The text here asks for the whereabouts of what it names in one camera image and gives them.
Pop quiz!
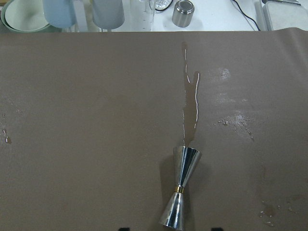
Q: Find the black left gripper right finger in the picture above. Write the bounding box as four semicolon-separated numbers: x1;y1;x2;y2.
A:
211;227;222;231

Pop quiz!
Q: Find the steel cocktail jigger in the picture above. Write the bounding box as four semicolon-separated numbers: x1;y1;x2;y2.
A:
159;146;201;231

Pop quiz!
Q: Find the steel cup upside down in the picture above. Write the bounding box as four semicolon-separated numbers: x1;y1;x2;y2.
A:
172;0;194;27

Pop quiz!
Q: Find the light blue cup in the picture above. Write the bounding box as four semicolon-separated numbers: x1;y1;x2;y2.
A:
42;0;76;28

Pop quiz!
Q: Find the white plate green rim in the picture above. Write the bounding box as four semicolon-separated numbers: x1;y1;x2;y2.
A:
0;0;62;33

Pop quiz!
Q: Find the grey cup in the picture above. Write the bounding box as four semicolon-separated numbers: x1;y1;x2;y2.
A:
92;0;125;30

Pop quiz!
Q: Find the glass oil dispenser bottle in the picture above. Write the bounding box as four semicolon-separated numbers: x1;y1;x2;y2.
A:
138;0;155;31

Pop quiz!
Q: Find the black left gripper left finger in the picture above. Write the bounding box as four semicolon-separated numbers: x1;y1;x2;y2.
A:
119;227;130;231

